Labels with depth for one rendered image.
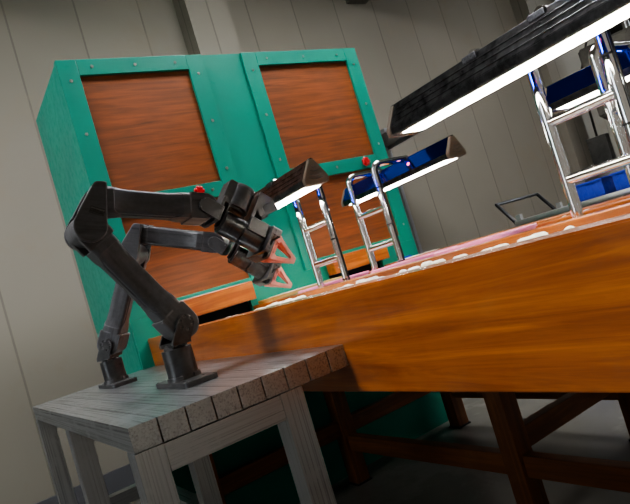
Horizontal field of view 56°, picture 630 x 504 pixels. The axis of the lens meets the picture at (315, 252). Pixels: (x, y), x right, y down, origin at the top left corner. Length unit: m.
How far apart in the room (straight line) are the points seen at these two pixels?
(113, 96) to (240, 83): 0.53
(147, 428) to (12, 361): 2.58
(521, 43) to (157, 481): 0.90
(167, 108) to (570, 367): 1.92
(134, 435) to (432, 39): 5.02
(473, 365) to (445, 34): 5.06
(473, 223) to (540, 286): 4.47
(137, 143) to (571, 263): 1.83
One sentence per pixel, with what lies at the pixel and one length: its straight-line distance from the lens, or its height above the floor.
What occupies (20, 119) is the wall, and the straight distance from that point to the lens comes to 3.79.
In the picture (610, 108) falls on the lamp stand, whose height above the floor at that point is 0.97.
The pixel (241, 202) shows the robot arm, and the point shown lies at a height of 1.01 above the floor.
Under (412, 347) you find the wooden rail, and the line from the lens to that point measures 0.95.
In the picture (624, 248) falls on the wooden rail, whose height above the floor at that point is 0.74.
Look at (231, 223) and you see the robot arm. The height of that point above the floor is 0.97.
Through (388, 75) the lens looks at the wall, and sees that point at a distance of 5.11.
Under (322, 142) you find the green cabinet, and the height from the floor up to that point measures 1.36.
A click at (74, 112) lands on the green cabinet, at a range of 2.29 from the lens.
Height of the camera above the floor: 0.80
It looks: 2 degrees up
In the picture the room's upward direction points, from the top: 17 degrees counter-clockwise
